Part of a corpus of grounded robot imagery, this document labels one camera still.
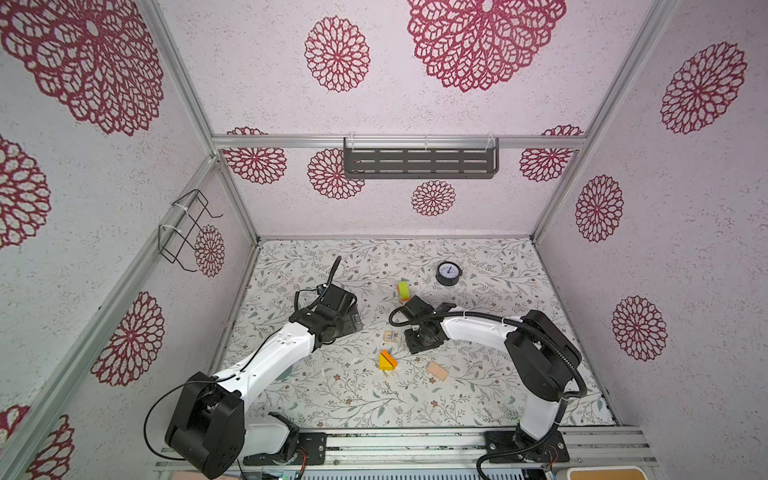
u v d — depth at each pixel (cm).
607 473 67
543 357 48
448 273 107
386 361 86
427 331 67
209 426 40
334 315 65
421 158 95
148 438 41
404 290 100
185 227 79
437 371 86
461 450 78
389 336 92
